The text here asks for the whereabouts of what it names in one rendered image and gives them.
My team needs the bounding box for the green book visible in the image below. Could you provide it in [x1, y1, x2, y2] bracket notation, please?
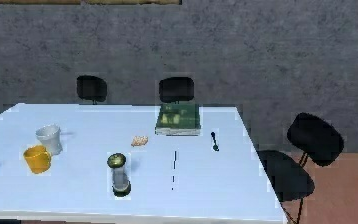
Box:
[154, 103, 202, 137]

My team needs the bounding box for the black chair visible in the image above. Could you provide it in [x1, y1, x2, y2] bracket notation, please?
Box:
[76, 75, 108, 106]
[256, 112, 345, 224]
[158, 76, 195, 105]

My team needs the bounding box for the black spoon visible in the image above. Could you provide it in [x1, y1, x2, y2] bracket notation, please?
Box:
[210, 131, 220, 153]

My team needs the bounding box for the tan bread piece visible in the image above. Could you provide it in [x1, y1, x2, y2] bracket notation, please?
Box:
[130, 135, 149, 148]

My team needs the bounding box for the thin black pen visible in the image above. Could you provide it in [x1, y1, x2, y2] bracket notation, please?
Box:
[171, 150, 178, 192]

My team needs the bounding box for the pale blue table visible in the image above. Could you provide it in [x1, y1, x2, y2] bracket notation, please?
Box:
[0, 102, 287, 224]

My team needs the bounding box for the glass shaker with dark lid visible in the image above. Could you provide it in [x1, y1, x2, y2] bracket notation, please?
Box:
[106, 152, 132, 198]

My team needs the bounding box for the white cup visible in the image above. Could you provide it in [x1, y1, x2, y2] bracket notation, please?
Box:
[35, 124, 64, 156]

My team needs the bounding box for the yellow cup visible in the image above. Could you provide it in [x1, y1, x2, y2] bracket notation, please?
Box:
[22, 144, 52, 175]

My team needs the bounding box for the framed picture with brown frame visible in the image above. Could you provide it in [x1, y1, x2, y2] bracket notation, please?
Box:
[0, 0, 183, 6]

